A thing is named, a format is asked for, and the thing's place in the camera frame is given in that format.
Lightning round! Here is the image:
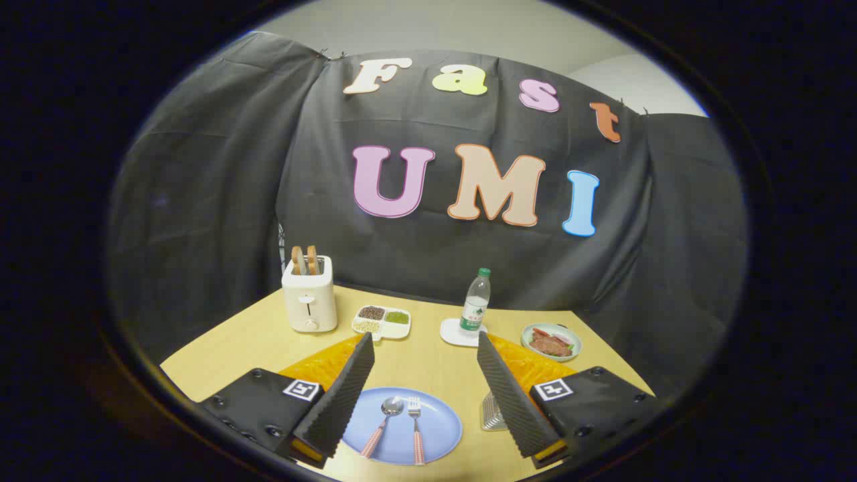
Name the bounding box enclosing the metal wire cutlery basket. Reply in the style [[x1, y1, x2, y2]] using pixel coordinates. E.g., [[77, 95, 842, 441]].
[[481, 392, 510, 432]]

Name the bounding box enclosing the blue plate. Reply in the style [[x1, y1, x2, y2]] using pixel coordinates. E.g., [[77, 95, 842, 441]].
[[341, 387, 463, 466]]

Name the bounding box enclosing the spoon with checkered handle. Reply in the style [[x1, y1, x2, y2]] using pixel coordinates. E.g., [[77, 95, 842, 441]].
[[360, 396, 405, 459]]

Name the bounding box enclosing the white divided dish of beans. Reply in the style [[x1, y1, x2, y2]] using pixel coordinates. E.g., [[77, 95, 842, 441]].
[[352, 305, 412, 342]]

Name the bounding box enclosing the white square coaster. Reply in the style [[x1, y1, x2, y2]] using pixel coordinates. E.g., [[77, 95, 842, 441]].
[[440, 317, 488, 347]]

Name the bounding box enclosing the white toaster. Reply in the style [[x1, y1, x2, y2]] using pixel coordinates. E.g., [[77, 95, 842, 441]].
[[281, 254, 338, 333]]

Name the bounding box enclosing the clear water bottle green cap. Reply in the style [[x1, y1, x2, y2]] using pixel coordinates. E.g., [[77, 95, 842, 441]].
[[460, 268, 491, 332]]

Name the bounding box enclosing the fork with checkered handle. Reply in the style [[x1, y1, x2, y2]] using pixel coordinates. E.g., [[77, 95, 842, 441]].
[[407, 396, 426, 466]]

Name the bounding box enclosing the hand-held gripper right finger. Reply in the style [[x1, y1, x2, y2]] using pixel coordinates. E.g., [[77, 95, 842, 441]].
[[476, 331, 661, 469]]

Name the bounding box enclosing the green plate of meat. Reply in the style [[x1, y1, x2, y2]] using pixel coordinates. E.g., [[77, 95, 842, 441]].
[[521, 323, 583, 363]]

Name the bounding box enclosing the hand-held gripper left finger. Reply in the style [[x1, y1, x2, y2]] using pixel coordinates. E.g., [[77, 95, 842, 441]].
[[201, 331, 376, 469]]

